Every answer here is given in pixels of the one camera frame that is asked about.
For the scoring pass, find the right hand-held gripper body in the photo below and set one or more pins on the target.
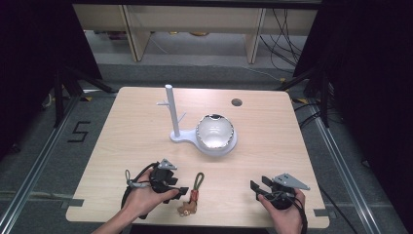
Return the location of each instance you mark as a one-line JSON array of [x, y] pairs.
[[282, 195]]

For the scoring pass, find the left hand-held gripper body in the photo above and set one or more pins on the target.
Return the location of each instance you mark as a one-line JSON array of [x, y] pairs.
[[160, 178]]

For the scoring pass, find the person's right hand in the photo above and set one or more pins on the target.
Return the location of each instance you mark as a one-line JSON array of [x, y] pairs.
[[287, 219]]

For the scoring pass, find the person's left hand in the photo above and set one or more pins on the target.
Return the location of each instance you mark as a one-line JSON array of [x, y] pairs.
[[142, 200]]

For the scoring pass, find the grey tape strip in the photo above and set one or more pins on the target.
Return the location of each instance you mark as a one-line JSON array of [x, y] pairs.
[[73, 203], [321, 213]]

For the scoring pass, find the white peg stand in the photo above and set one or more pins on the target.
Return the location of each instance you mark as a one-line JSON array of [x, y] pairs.
[[173, 113]]

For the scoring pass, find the white bowl with silver rim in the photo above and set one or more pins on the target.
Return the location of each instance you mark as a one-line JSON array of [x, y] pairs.
[[214, 131]]

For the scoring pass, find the black metal stand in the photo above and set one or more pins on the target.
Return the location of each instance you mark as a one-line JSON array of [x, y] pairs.
[[319, 87], [69, 86]]

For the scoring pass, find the black curtain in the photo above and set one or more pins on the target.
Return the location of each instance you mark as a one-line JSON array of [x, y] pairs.
[[35, 65], [367, 97]]

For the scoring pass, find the light wooden cabinet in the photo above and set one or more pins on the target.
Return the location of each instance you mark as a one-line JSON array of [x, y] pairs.
[[195, 19]]

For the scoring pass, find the aluminium floor rail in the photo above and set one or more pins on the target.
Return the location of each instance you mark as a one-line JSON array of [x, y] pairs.
[[39, 159], [344, 169]]

